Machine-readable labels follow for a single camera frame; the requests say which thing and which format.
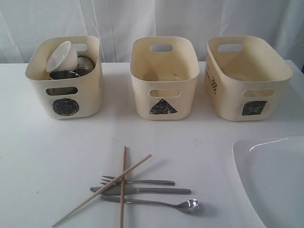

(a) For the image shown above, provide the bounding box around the light wooden chopstick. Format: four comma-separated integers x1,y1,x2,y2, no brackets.
51,154,152,228

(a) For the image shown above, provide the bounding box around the dark wooden chopstick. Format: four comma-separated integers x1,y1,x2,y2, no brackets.
119,146,127,228

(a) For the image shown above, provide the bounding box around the small steel cup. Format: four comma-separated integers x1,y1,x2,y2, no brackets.
74,56,95,76

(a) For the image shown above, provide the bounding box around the large steel cup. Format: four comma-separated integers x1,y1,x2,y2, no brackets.
46,70,80,96

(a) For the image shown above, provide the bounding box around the white plastic bowl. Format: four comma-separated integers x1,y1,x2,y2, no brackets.
45,41,78,72

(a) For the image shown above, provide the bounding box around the cream bin with triangle mark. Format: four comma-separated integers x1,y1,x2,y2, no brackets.
130,36,200,120

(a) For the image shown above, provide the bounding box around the cream bin with circle mark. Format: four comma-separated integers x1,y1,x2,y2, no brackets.
25,36,103,120

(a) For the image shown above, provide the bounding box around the steel fork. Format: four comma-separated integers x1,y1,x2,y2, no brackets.
102,176,175,186

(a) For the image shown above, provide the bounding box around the steel knife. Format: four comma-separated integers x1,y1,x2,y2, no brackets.
103,187,192,195

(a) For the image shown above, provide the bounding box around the white backdrop curtain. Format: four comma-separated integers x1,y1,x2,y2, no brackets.
0,0,304,68

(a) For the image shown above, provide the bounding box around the steel spoon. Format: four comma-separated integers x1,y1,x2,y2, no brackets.
101,195,201,215

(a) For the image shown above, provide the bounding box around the cream bin with square mark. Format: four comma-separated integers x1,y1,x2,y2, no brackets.
204,36,293,121

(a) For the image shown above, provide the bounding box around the white rectangular plate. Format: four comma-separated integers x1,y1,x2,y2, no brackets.
232,136,304,228

